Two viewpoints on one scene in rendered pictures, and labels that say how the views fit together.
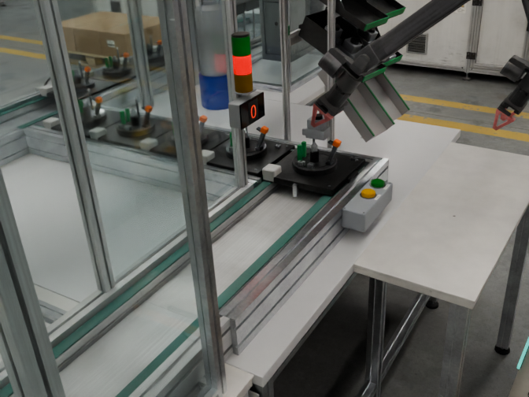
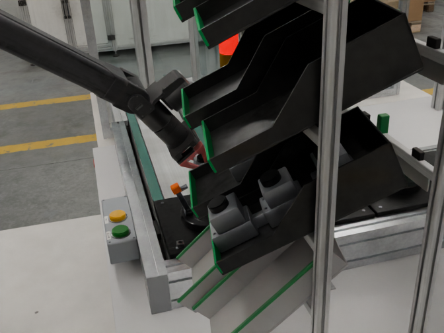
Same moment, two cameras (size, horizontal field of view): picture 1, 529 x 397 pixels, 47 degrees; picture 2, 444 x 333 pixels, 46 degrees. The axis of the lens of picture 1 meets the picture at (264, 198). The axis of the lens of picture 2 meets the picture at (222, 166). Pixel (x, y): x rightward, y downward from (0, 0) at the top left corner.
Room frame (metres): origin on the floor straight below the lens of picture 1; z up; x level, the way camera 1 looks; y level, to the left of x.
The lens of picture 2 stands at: (2.46, -0.91, 1.66)
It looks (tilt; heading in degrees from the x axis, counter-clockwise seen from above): 28 degrees down; 133
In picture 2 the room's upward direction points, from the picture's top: 3 degrees counter-clockwise
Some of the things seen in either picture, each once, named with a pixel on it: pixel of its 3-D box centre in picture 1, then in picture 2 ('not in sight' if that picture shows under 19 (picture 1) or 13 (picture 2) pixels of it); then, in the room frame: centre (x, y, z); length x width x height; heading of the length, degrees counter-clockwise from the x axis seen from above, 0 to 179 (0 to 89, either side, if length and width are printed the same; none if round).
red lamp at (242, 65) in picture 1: (242, 63); (228, 42); (1.61, 0.04, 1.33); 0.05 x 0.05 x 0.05
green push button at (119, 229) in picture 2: (377, 184); (120, 232); (1.57, -0.33, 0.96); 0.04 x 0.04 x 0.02
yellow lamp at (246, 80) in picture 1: (243, 81); (229, 62); (1.61, 0.04, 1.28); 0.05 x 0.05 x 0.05
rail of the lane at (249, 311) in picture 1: (318, 235); (135, 192); (1.39, -0.14, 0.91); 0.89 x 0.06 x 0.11; 147
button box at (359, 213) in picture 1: (368, 204); (119, 227); (1.51, -0.30, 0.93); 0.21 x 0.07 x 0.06; 147
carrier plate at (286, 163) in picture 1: (314, 168); (210, 219); (1.70, -0.16, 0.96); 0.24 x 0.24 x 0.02; 57
